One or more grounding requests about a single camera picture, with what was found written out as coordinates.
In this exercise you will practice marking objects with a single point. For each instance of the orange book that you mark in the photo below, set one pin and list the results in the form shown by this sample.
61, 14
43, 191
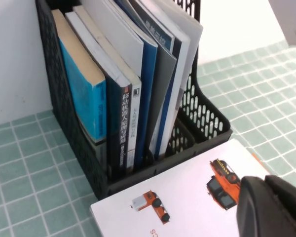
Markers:
257, 159

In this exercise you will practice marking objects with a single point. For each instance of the white spine thin book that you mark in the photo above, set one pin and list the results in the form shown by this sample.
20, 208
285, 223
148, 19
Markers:
134, 111

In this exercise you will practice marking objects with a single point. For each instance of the blue spine white magazine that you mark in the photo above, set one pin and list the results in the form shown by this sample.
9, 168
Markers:
118, 32

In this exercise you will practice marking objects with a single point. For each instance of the green checkered tablecloth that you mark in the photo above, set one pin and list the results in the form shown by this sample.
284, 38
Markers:
27, 172

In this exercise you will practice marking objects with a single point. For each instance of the white brochure with blue print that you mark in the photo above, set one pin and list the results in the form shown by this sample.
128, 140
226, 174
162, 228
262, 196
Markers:
196, 37

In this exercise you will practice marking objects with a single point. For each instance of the white spine car suspension book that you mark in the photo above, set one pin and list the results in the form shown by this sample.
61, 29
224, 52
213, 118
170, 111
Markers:
160, 32

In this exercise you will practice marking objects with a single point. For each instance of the black plastic book holder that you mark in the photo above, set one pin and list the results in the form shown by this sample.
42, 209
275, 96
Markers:
64, 111

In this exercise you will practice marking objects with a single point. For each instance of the white logistics brochure orange trucks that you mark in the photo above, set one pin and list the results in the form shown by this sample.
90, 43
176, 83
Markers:
187, 185

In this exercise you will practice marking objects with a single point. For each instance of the dark grey thin brochure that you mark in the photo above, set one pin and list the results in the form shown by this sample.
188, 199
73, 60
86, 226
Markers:
162, 86

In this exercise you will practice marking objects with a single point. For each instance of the black spine robotics book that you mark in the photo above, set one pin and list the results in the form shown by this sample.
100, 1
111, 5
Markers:
118, 118

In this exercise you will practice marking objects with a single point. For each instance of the plain white brochure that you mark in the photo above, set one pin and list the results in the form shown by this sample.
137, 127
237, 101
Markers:
183, 61

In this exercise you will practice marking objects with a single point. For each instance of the blue spine book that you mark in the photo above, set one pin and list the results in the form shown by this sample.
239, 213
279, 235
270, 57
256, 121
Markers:
84, 93

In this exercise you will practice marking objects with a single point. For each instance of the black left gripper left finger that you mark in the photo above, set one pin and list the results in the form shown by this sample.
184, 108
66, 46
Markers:
256, 212

